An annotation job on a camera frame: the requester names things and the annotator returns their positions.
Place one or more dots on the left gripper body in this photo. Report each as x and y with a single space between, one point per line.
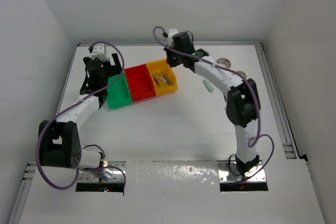
108 70

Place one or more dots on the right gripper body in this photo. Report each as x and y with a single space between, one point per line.
175 58

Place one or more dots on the yellow highlighter pen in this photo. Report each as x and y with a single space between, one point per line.
167 80

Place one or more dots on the blue marker pen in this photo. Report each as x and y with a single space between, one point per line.
162 79

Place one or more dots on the grey wide tape roll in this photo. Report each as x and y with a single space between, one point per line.
224 62

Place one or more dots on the green correction tape case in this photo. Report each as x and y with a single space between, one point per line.
207 85

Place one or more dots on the beige masking tape roll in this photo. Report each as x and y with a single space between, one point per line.
241 73

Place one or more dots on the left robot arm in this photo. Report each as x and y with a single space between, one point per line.
60 144

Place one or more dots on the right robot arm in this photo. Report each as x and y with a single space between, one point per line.
242 101

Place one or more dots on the green plastic bin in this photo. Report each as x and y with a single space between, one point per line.
119 93

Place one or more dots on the yellow plastic bin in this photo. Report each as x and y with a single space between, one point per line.
158 66

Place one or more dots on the red plastic bin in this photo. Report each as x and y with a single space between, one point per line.
140 83

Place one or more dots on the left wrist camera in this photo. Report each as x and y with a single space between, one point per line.
99 53

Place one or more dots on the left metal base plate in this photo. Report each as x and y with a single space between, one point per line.
107 175

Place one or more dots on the metal base plate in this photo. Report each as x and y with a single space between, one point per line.
107 175
228 173

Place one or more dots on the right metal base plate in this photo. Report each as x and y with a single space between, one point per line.
228 173

